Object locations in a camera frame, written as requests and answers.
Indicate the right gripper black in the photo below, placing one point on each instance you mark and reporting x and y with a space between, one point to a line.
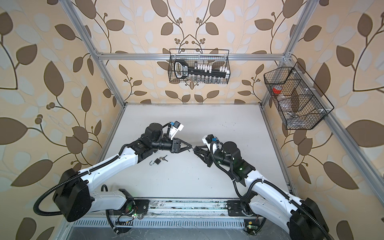
208 155

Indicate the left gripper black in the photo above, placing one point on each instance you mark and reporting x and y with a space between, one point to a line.
175 145

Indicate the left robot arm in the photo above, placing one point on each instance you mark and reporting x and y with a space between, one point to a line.
76 194

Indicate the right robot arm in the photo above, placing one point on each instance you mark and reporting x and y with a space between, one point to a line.
301 219

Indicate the black padlock front keys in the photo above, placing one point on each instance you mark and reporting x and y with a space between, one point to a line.
159 160

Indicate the black socket set holder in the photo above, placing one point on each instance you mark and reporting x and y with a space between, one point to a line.
182 70

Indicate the clear plastic bag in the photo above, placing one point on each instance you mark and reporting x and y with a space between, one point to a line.
300 120

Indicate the red capped item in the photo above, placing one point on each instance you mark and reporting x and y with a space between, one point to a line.
277 90

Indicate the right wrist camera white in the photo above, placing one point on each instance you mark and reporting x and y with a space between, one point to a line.
209 139

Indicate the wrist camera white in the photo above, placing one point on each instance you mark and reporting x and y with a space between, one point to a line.
209 139
174 127

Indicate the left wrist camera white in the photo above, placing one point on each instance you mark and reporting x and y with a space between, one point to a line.
174 127

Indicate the back wire basket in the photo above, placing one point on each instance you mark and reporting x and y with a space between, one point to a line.
215 57

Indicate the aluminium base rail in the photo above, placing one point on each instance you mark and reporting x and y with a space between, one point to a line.
230 214

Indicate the side wire basket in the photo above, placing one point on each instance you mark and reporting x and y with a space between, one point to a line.
298 92

